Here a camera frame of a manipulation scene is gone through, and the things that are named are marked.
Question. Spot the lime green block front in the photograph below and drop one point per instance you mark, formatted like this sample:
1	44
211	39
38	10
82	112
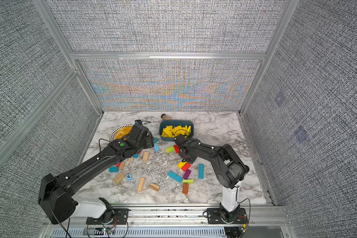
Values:
188	181

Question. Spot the spice jar with black cap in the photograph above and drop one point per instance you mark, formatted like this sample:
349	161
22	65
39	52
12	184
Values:
165	117

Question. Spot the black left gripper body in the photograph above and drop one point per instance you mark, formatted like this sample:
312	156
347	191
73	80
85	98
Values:
148	143

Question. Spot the teal flat block front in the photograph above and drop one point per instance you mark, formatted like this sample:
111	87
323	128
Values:
175	176

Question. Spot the patterned white plate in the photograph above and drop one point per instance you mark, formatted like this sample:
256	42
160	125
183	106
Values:
112	135

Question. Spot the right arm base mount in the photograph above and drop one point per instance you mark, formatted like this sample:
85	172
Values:
218	216

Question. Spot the natural wood arch block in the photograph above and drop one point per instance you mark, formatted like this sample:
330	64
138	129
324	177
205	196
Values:
154	187

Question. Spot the natural wood long block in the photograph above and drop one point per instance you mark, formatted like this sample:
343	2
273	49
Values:
122	165

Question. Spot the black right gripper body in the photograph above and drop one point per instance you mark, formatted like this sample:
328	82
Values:
187	159

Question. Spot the red block lower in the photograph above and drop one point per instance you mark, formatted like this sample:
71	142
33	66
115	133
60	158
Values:
185	167

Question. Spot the natural wood block left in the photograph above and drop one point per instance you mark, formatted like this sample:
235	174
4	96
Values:
119	178

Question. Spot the orange brown block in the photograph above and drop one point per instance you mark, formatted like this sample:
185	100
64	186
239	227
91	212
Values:
185	188

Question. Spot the red long block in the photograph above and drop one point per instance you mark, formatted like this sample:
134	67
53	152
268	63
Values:
177	150

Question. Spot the natural wood block centre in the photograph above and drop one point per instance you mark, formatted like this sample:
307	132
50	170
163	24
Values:
146	156

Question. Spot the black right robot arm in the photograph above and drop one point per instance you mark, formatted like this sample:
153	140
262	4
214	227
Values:
230	171

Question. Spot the natural wood block front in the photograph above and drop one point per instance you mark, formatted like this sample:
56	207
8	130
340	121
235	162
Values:
140	184

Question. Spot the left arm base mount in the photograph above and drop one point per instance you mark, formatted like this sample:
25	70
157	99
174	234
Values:
110	216

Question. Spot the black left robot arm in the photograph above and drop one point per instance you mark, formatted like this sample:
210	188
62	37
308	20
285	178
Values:
56	192

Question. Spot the orange sesame bread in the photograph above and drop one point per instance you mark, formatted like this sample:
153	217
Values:
122	132

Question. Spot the teal long block right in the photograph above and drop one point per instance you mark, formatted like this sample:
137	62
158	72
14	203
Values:
201	171

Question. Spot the yellow block by red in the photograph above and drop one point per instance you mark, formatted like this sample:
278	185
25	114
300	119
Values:
181	164

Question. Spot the teal plastic bin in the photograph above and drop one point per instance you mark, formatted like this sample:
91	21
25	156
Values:
175	123

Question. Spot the purple block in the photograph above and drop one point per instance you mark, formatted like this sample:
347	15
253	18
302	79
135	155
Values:
187	174

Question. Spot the light blue flat block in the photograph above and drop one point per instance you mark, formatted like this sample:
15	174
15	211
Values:
156	147

